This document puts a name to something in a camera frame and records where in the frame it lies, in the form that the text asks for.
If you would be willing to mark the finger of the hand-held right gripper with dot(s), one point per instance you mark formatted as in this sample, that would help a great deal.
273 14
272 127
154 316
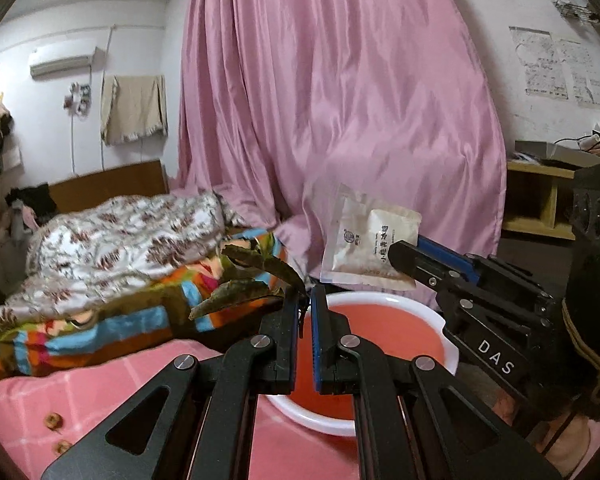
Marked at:
450 252
420 267

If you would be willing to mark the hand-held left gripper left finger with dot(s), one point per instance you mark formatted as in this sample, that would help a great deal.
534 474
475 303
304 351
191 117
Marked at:
280 340

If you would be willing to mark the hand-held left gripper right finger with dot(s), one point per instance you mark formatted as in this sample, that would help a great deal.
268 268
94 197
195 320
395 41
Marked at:
320 340

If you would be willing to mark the dried brown leaf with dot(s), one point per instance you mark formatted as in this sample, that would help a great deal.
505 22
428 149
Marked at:
240 297

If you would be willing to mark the orange basin with white rim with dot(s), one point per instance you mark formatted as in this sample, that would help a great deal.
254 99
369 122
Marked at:
380 320

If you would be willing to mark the white packet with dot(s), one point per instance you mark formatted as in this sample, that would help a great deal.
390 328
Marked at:
360 240

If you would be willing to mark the person's right forearm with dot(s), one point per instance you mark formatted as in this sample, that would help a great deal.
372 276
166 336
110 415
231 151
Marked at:
570 450

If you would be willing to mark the wooden shelf unit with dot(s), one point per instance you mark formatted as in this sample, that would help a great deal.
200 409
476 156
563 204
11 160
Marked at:
530 170

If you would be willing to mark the grey flat box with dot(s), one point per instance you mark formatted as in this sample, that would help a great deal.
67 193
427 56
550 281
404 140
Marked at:
545 149

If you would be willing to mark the colourful striped blanket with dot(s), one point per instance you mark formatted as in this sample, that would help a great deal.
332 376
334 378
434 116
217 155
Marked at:
130 330

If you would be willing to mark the floral quilt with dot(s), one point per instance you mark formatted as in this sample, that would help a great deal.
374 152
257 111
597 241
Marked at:
130 240

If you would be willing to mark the pink curtain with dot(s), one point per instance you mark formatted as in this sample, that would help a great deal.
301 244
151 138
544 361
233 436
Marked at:
330 110

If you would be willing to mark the wooden headboard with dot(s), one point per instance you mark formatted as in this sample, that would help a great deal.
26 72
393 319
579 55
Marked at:
115 185

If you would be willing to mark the brown nut shell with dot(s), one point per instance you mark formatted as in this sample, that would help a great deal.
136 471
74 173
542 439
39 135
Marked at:
63 445
54 420

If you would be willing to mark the pink checked sheet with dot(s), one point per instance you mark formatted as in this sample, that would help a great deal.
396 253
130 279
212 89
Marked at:
20 400

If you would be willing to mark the beige towel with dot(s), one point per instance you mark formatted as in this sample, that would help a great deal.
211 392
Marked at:
135 110

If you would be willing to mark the plush toy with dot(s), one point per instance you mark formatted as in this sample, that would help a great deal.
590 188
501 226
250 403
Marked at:
30 200

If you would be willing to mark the small white box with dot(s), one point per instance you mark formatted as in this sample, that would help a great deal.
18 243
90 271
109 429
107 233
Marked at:
12 156

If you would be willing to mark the white air conditioner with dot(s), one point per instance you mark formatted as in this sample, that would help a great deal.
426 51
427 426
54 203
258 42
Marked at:
60 62

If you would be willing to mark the printed wall paper sheet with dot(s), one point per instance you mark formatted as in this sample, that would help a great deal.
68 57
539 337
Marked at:
537 65
587 77

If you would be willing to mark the wall photos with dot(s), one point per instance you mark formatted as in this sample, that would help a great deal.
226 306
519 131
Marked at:
80 97

